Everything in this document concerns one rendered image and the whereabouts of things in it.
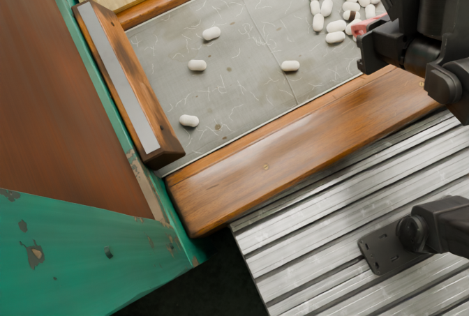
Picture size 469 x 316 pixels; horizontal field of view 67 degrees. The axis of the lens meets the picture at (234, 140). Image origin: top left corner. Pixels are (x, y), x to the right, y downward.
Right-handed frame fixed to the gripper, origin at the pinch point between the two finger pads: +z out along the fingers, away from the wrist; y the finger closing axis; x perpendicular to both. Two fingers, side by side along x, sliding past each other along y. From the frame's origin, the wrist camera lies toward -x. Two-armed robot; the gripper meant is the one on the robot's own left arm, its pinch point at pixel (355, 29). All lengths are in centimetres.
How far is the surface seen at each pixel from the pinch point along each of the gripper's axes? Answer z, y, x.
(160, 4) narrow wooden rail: 22.1, 26.6, -12.2
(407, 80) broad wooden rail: -5.2, -5.4, 10.9
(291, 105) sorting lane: 1.3, 14.2, 8.7
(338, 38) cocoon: 5.4, 0.2, 3.0
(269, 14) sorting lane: 15.4, 8.3, -3.3
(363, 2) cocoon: 8.8, -8.2, 0.2
